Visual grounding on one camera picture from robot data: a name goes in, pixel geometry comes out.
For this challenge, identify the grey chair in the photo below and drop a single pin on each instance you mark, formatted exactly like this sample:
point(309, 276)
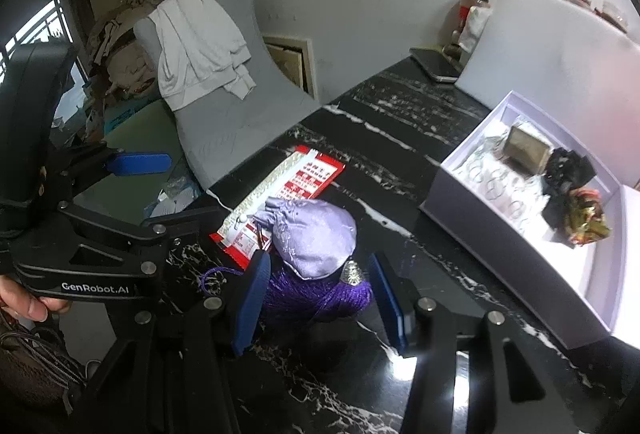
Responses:
point(250, 114)

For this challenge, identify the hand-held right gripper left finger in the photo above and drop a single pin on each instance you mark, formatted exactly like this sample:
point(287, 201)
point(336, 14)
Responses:
point(250, 304)

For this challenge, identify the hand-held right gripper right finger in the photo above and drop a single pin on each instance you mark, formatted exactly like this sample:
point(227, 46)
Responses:
point(390, 309)

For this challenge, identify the jar with dark contents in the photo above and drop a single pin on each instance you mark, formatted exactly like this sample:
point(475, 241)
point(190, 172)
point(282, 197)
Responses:
point(612, 17)

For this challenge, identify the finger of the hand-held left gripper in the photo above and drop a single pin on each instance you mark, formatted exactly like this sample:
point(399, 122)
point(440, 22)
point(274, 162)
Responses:
point(142, 163)
point(190, 219)

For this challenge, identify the black packet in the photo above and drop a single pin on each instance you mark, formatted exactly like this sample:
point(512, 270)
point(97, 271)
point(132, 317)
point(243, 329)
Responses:
point(567, 169)

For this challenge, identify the white foam board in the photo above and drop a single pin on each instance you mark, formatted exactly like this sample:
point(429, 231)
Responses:
point(550, 54)

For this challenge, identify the colourful crumpled snack packet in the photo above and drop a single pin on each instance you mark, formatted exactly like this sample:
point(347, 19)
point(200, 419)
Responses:
point(587, 216)

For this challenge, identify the white gift box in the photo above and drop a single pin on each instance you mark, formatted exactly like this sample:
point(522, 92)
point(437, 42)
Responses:
point(500, 234)

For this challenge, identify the brown jar with dark lid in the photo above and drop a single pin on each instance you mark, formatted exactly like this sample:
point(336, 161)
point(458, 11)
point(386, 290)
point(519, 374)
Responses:
point(462, 12)

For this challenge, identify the person's left hand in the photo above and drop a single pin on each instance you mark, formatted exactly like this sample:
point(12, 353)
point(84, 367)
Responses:
point(25, 304)

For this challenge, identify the pile of cardboard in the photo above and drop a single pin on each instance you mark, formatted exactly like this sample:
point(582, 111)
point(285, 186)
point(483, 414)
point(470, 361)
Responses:
point(115, 39)

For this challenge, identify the dark woven bag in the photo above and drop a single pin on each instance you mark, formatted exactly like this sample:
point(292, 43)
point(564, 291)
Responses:
point(35, 359)

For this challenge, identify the window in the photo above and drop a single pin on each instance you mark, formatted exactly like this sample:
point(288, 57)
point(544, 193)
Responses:
point(35, 32)

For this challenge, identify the red printed packet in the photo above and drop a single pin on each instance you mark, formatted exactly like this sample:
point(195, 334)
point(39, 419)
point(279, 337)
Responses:
point(315, 176)

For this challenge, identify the brown cube box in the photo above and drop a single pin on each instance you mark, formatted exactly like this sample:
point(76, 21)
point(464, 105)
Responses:
point(525, 149)

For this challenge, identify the white plastic bag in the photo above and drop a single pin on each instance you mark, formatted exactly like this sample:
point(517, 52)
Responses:
point(475, 29)

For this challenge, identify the white snack packet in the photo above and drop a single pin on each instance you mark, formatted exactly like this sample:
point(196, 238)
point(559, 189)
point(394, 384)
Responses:
point(495, 186)

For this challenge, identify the black smartphone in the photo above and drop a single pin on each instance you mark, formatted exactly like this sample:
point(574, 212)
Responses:
point(437, 64)

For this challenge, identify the purple sachet with tassel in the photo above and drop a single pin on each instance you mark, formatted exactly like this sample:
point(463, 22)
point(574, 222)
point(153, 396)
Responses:
point(310, 234)

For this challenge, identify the wooden frame panel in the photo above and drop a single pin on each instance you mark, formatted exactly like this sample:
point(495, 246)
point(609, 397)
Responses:
point(292, 64)

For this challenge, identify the white cloth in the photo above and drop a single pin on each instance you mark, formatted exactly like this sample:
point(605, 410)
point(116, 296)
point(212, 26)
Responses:
point(200, 44)

